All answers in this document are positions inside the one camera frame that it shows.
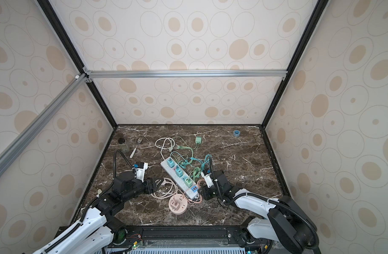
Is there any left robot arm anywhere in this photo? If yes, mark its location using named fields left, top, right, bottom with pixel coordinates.
left=34, top=149, right=164, bottom=254

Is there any pink charging cable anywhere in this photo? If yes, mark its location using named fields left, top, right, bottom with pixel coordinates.
left=187, top=179, right=207, bottom=204

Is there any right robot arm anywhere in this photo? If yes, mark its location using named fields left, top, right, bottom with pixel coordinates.
left=199, top=157, right=321, bottom=254

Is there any pink charger plug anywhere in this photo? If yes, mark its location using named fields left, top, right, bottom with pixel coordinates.
left=170, top=198, right=182, bottom=210

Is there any aluminium frame left bar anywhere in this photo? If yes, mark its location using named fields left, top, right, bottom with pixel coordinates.
left=0, top=74, right=87, bottom=177

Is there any white colourful power strip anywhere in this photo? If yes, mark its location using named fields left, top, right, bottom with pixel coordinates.
left=161, top=158, right=199, bottom=200

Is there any teal charger plug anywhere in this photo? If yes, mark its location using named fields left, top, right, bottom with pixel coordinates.
left=166, top=157, right=176, bottom=168

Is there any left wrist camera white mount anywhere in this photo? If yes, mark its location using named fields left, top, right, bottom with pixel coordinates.
left=133, top=162, right=148, bottom=182

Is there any round pink power socket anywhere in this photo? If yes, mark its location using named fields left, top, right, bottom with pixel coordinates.
left=168, top=194, right=188, bottom=215

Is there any green cable loop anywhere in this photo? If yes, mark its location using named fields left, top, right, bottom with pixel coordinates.
left=172, top=135, right=198, bottom=166

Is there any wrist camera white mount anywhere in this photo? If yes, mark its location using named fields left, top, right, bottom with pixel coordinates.
left=133, top=162, right=148, bottom=182
left=201, top=173, right=214, bottom=188

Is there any glass spice jar black lid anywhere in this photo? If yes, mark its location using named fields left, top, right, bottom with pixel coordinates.
left=117, top=138, right=130, bottom=153

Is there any teal charging cable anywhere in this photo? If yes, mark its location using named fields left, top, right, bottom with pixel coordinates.
left=173, top=150, right=214, bottom=174

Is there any white power strip cord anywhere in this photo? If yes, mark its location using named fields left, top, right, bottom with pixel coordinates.
left=155, top=137, right=176, bottom=161

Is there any pink round socket cord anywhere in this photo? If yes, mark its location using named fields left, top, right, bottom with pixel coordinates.
left=150, top=177, right=179, bottom=200

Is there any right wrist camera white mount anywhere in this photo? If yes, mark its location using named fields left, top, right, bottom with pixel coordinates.
left=201, top=173, right=214, bottom=188

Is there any aluminium frame crossbar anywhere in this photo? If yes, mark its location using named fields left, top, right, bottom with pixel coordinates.
left=86, top=69, right=288, bottom=78

